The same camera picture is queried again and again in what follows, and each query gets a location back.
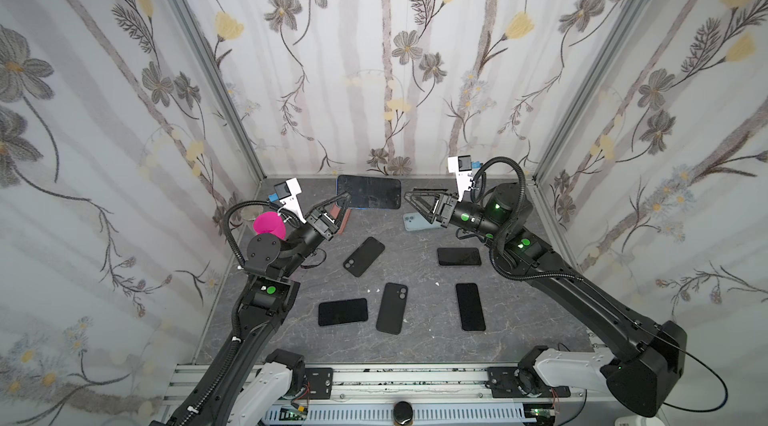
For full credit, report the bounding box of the pink silicone cup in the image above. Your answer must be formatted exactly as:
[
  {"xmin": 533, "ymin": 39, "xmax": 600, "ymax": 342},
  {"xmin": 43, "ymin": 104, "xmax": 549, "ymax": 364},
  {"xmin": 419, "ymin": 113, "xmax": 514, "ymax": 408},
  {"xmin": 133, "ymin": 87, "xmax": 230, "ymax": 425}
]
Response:
[{"xmin": 252, "ymin": 211, "xmax": 287, "ymax": 240}]

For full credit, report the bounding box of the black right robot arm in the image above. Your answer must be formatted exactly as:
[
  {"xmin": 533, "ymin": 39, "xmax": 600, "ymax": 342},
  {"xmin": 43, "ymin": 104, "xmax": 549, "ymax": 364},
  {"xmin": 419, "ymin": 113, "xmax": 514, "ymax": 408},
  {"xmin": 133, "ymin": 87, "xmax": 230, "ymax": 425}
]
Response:
[{"xmin": 404, "ymin": 156, "xmax": 687, "ymax": 417}]

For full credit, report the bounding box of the black phone case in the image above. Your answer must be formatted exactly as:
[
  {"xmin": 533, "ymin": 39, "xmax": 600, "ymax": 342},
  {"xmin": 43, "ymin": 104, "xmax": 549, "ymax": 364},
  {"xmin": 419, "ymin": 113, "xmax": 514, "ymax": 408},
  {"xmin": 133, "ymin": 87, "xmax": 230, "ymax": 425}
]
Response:
[
  {"xmin": 343, "ymin": 237, "xmax": 385, "ymax": 278},
  {"xmin": 376, "ymin": 282, "xmax": 408, "ymax": 335}
]

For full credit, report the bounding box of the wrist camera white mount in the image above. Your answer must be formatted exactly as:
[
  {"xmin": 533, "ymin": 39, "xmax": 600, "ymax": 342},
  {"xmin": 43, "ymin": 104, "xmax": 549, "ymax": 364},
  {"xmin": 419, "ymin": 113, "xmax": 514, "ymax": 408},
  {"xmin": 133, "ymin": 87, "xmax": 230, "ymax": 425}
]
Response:
[
  {"xmin": 274, "ymin": 177, "xmax": 305, "ymax": 222},
  {"xmin": 447, "ymin": 155, "xmax": 482, "ymax": 201}
]

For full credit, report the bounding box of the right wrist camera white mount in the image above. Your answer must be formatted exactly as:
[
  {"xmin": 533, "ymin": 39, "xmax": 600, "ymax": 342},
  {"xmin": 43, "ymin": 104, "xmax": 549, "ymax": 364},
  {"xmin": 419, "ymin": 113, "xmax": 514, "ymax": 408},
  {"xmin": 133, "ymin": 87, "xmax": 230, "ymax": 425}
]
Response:
[{"xmin": 447, "ymin": 155, "xmax": 482, "ymax": 201}]

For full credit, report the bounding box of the white slotted cable duct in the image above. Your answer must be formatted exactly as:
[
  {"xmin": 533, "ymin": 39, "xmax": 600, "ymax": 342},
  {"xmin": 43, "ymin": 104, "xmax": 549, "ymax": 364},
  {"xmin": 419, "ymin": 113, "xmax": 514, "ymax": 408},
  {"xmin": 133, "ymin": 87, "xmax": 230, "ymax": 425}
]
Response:
[{"xmin": 262, "ymin": 403, "xmax": 536, "ymax": 425}]

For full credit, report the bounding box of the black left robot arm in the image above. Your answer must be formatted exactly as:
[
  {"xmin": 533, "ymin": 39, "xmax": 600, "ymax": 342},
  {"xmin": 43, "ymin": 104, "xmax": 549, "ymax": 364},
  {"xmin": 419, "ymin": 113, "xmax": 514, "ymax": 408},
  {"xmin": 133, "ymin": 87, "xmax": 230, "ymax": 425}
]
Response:
[{"xmin": 165, "ymin": 192, "xmax": 351, "ymax": 425}]

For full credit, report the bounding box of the black round knob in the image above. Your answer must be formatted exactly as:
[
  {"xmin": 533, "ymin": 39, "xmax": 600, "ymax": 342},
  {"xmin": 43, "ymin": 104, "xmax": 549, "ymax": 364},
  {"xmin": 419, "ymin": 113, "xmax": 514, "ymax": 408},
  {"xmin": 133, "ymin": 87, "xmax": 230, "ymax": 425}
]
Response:
[{"xmin": 392, "ymin": 401, "xmax": 414, "ymax": 426}]

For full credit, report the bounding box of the black smartphone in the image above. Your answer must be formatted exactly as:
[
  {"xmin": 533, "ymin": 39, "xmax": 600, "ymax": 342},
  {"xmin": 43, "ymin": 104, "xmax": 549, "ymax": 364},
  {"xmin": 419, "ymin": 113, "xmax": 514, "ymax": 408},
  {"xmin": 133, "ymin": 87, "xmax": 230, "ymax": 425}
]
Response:
[
  {"xmin": 437, "ymin": 247, "xmax": 482, "ymax": 266},
  {"xmin": 455, "ymin": 283, "xmax": 486, "ymax": 332},
  {"xmin": 318, "ymin": 298, "xmax": 369, "ymax": 327},
  {"xmin": 336, "ymin": 175, "xmax": 402, "ymax": 210}
]

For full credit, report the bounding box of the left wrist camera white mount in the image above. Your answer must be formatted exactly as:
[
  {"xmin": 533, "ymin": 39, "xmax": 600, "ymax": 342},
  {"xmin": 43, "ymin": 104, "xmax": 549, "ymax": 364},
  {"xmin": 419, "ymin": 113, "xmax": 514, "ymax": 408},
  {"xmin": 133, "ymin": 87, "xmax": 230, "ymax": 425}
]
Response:
[{"xmin": 274, "ymin": 177, "xmax": 305, "ymax": 222}]

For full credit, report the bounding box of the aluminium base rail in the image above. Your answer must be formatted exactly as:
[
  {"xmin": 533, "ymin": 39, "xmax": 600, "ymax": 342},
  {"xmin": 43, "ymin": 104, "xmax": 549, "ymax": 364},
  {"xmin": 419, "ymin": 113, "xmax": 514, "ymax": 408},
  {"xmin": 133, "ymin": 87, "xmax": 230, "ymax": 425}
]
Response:
[{"xmin": 161, "ymin": 362, "xmax": 622, "ymax": 410}]

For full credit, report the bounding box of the light blue phone case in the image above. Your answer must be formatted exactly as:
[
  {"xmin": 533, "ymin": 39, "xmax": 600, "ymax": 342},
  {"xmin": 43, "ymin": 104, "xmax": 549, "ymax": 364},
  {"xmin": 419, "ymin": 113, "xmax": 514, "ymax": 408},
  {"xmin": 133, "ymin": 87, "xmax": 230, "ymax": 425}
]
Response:
[{"xmin": 402, "ymin": 212, "xmax": 442, "ymax": 232}]

